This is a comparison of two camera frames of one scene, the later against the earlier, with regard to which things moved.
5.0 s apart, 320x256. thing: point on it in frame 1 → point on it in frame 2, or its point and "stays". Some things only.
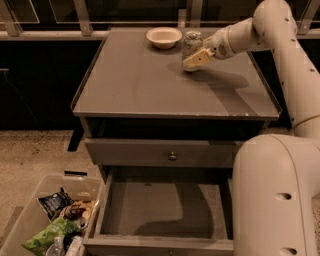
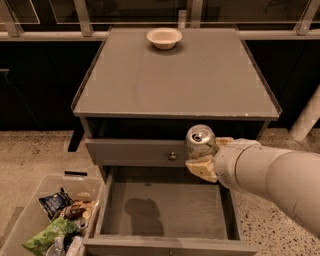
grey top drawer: x=163 y=152 stays
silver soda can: x=192 y=44 → x=200 y=141
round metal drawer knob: x=172 y=156 stays
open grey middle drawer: x=165 y=211 stays
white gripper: x=220 y=45 → x=232 y=164
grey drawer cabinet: x=168 y=139 stays
